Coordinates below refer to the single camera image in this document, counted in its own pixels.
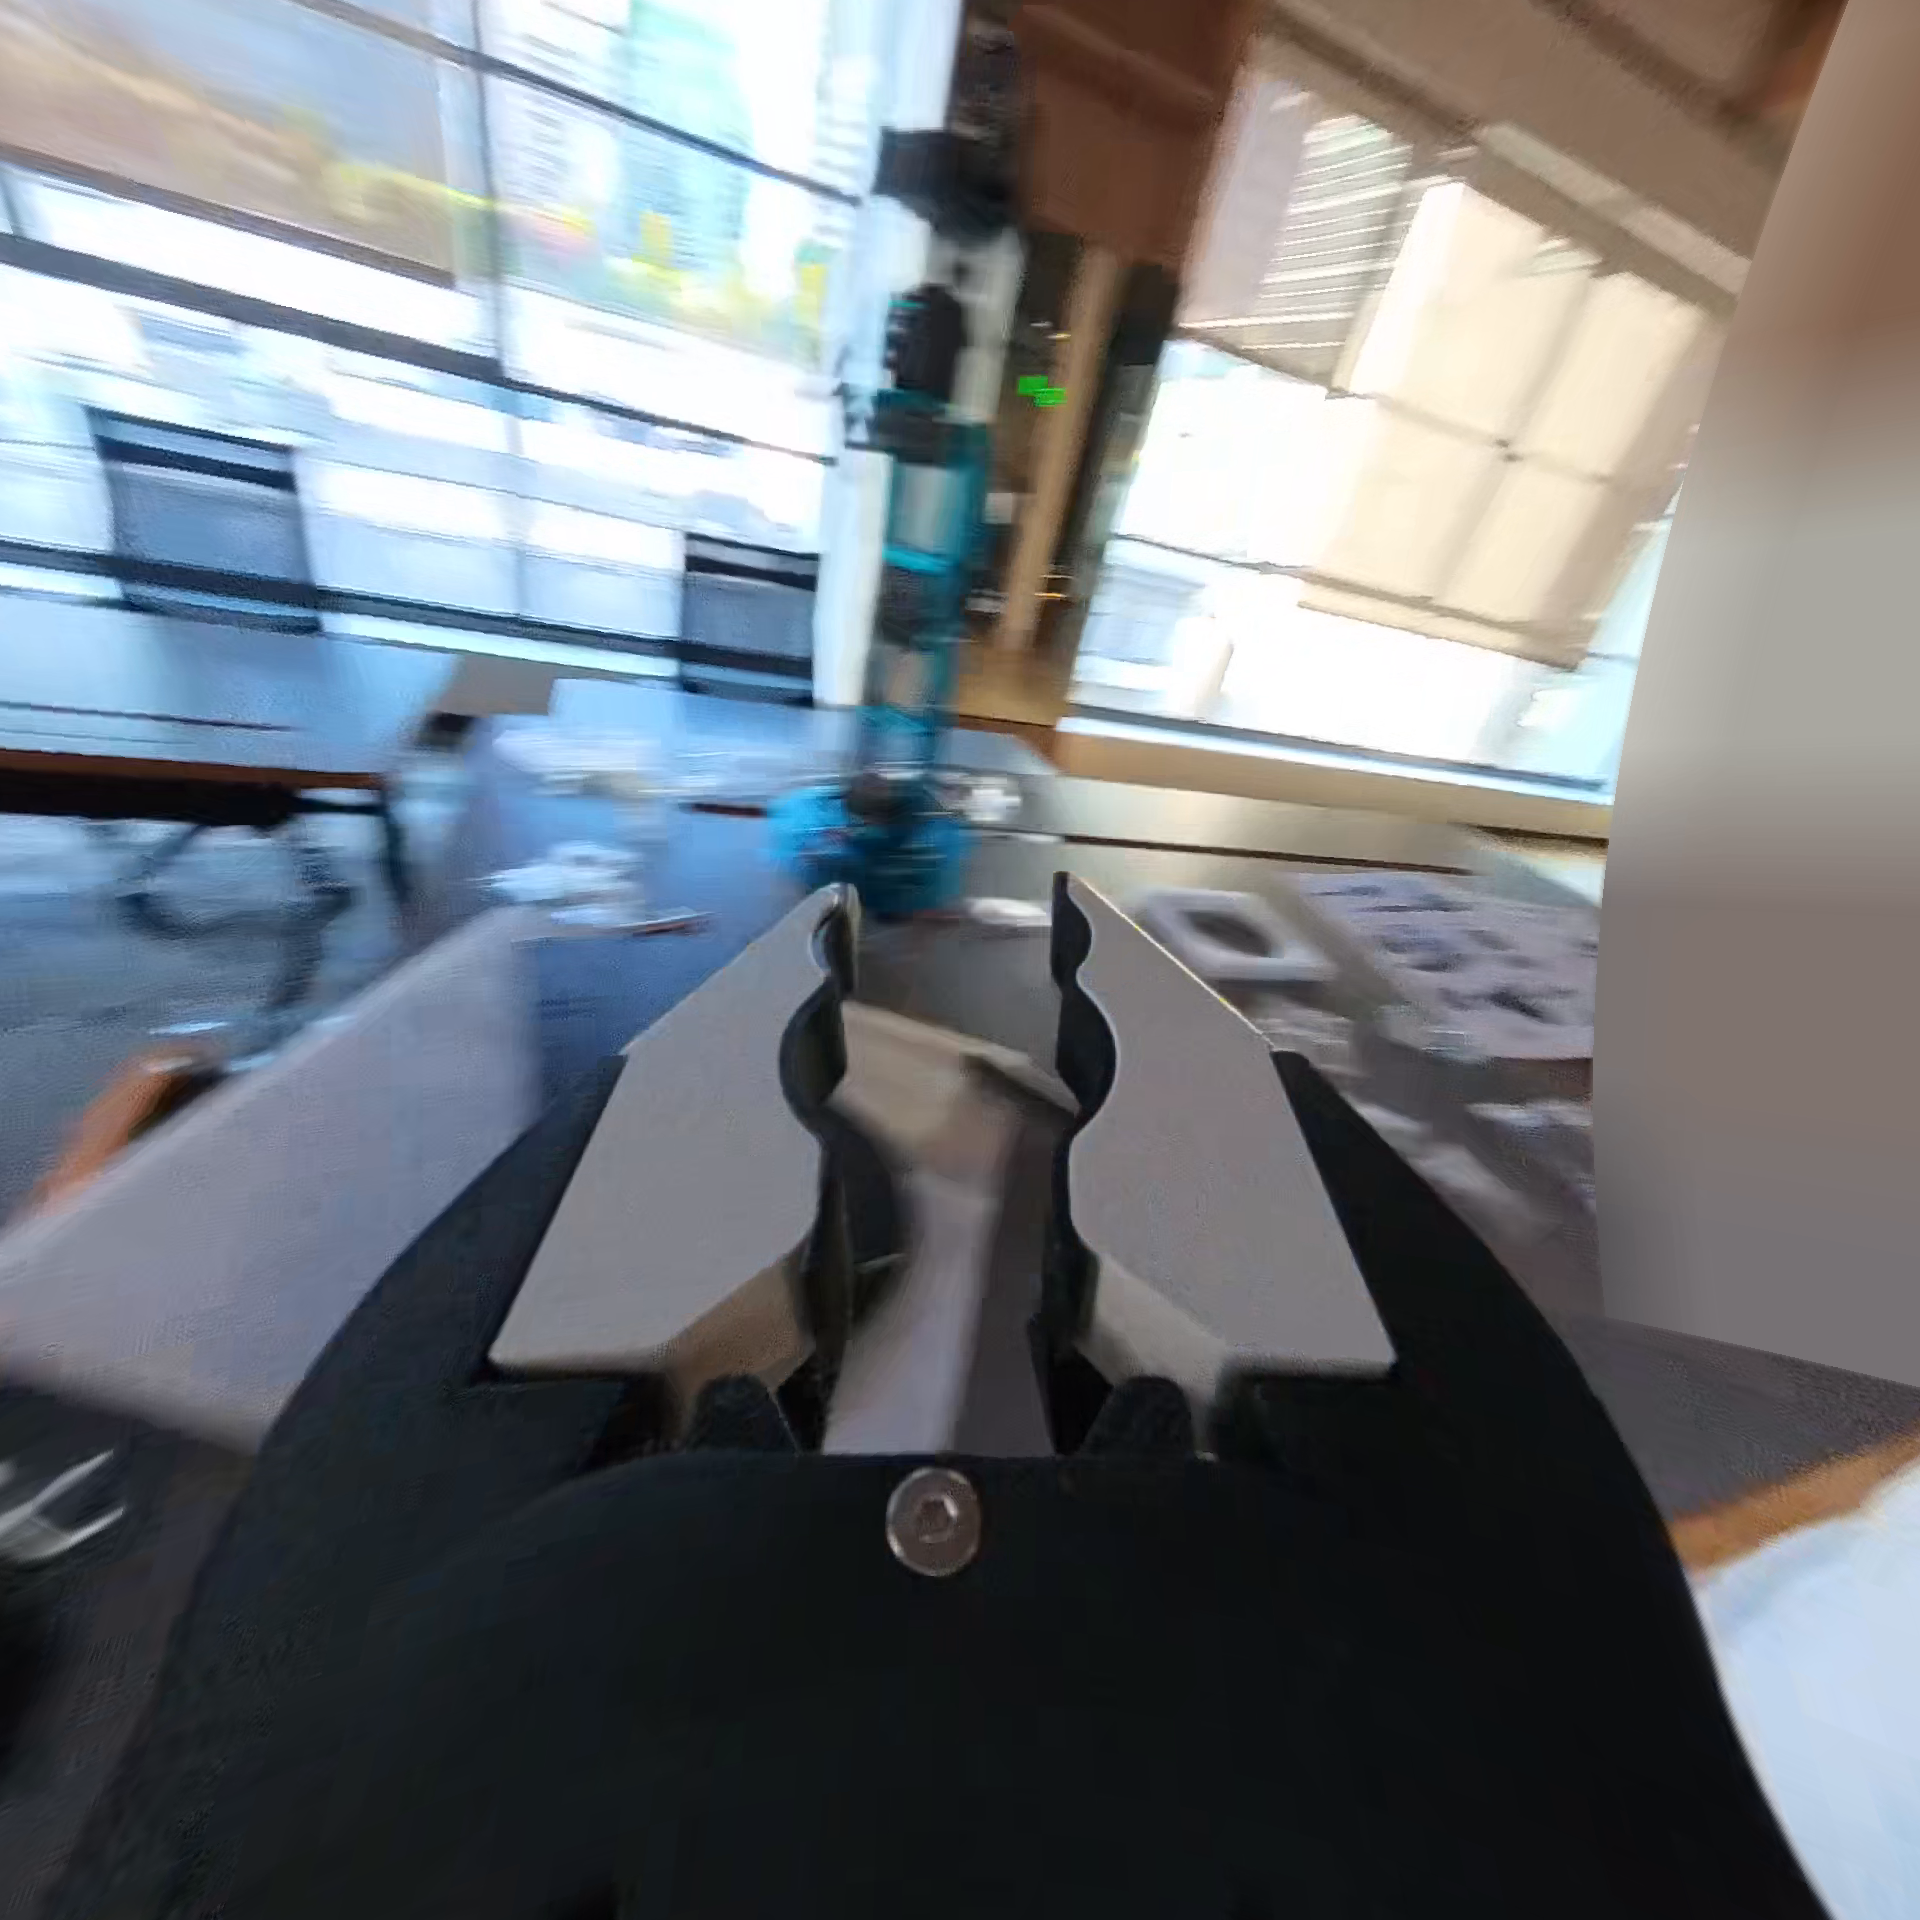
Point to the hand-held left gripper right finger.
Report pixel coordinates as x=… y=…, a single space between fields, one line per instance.
x=1198 y=1198

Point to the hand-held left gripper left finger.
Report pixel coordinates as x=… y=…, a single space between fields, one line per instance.
x=690 y=1186

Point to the robot arm instruction manual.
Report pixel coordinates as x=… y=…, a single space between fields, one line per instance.
x=1442 y=961

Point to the blue toy robot arm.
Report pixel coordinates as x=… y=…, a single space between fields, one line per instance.
x=914 y=541

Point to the dark desk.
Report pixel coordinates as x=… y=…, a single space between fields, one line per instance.
x=630 y=990

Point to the grey foam sheet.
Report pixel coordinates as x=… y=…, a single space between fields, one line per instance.
x=302 y=1198

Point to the large glass window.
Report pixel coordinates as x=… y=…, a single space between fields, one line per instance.
x=419 y=510

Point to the wooden pillar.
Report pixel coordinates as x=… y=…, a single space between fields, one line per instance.
x=1060 y=450

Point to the person's white shirt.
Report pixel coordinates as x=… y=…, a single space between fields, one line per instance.
x=1830 y=1724

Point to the green exit sign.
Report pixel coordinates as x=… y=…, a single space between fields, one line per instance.
x=1042 y=392

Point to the beige roller blind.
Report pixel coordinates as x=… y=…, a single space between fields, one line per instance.
x=1471 y=377

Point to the white foam frame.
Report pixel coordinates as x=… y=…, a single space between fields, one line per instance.
x=1170 y=907

